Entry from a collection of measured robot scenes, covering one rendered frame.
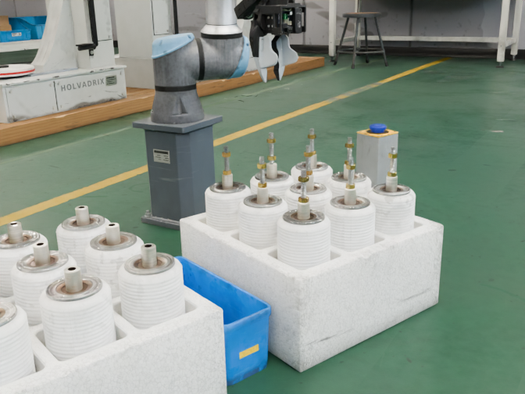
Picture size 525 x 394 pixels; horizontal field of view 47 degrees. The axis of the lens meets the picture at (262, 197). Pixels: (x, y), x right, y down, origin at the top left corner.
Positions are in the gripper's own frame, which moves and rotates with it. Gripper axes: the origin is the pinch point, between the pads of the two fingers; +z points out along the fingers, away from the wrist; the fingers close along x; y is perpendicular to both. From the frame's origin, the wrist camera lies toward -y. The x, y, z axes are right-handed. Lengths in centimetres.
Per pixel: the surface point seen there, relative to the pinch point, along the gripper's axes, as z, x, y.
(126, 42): 11, 116, -257
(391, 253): 30.9, 0.8, 32.1
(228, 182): 20.6, -12.6, 0.6
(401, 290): 40, 4, 32
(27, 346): 27, -65, 23
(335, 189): 23.5, 5.8, 13.7
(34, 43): 24, 164, -514
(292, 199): 23.2, -6.0, 12.5
